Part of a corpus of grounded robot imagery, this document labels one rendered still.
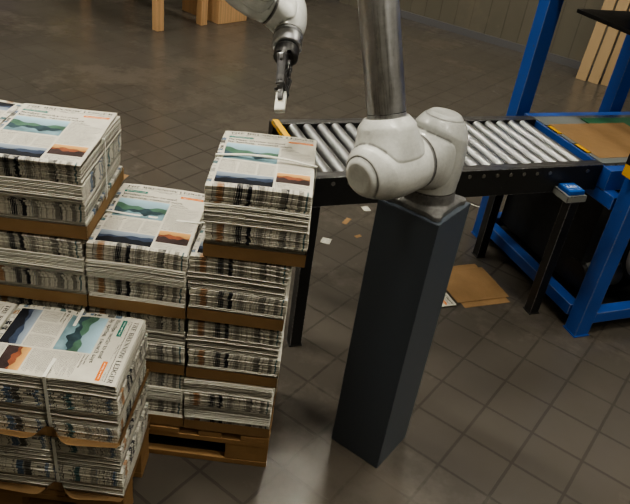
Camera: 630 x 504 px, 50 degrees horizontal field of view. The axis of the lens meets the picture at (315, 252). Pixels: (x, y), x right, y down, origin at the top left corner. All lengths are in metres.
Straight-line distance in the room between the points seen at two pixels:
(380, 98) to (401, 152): 0.14
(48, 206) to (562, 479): 1.97
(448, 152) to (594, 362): 1.72
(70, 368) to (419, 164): 1.05
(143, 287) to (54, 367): 0.32
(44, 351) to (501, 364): 1.92
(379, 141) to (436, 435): 1.35
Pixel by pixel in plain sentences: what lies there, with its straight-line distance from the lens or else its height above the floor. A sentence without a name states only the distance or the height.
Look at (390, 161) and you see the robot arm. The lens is 1.67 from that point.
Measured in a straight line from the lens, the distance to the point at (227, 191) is 1.78.
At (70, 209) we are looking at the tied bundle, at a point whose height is 0.93.
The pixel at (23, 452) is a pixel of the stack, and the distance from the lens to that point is 2.15.
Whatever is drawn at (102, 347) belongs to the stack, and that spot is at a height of 0.60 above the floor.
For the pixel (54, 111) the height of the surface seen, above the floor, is 1.07.
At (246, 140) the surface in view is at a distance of 2.05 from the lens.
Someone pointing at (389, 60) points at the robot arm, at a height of 1.42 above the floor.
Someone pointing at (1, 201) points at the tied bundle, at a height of 0.93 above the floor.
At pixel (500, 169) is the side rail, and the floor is 0.80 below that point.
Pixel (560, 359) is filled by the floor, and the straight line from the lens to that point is 3.24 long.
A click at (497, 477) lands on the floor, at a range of 2.62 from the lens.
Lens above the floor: 1.88
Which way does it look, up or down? 32 degrees down
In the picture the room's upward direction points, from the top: 8 degrees clockwise
